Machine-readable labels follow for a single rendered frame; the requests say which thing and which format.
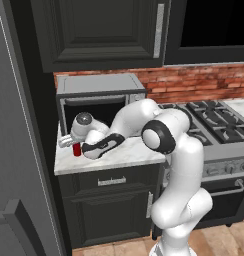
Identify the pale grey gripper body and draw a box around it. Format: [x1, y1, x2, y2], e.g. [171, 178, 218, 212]
[57, 133, 77, 150]

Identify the dark grey fridge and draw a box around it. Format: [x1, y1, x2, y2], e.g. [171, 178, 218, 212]
[0, 0, 67, 256]

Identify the grey microwave oven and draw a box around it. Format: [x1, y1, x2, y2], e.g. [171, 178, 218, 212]
[55, 72, 149, 138]

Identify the dark drawer front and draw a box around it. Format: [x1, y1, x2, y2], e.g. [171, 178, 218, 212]
[74, 163, 163, 192]

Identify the dark base cupboard door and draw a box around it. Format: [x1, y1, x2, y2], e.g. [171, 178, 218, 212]
[61, 185, 159, 249]

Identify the steel gas stove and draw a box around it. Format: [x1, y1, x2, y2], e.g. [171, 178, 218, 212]
[153, 99, 244, 240]

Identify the black extractor hood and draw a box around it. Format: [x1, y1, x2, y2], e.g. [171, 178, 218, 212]
[164, 0, 244, 66]

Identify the silver drawer handle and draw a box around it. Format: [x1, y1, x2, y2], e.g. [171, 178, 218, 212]
[96, 176, 128, 187]

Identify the dark fridge door handle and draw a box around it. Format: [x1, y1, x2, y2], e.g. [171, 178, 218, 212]
[0, 198, 39, 256]

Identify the silver base cupboard handle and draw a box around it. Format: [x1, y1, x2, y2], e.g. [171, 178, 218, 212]
[146, 191, 155, 220]

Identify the dark wall cupboard door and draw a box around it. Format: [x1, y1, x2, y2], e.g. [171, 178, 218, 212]
[29, 0, 172, 73]

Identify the silver wall cupboard handle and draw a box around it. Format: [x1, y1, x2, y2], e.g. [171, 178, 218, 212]
[152, 3, 166, 60]

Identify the silver oven door handle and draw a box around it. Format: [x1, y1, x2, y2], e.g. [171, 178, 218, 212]
[207, 178, 244, 198]

